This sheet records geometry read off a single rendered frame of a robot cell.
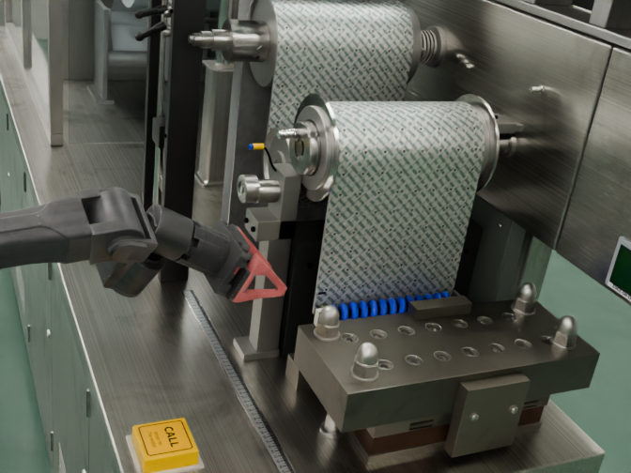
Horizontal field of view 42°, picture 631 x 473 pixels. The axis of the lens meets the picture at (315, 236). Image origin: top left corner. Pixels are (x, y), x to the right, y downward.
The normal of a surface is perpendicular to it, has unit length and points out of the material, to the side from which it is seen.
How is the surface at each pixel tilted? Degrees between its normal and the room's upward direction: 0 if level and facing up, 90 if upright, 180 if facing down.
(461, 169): 90
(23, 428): 0
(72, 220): 25
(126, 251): 115
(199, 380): 0
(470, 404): 90
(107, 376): 0
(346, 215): 90
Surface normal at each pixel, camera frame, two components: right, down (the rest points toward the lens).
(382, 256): 0.40, 0.44
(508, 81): -0.91, 0.07
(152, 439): 0.12, -0.90
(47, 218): 0.26, -0.63
